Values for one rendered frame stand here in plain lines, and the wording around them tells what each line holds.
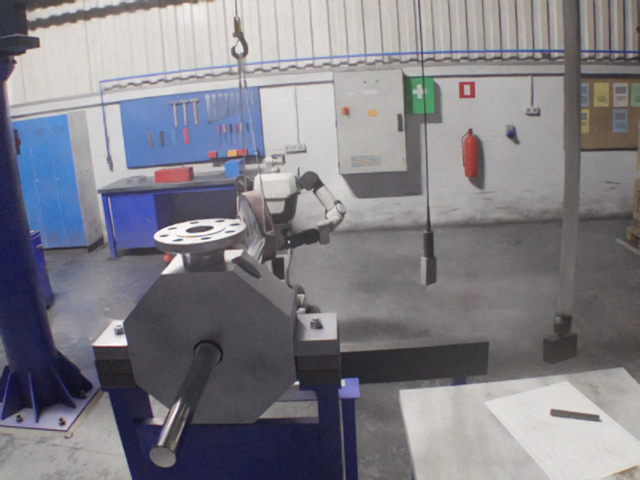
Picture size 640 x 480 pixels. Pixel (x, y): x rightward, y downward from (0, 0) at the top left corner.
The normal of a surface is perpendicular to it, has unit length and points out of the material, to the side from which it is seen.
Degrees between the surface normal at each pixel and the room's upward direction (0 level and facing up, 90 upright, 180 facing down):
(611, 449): 0
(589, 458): 0
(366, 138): 90
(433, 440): 0
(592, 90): 90
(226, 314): 90
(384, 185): 90
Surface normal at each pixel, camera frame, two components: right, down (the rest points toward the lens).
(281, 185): -0.11, 0.06
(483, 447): -0.07, -0.96
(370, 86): -0.06, 0.26
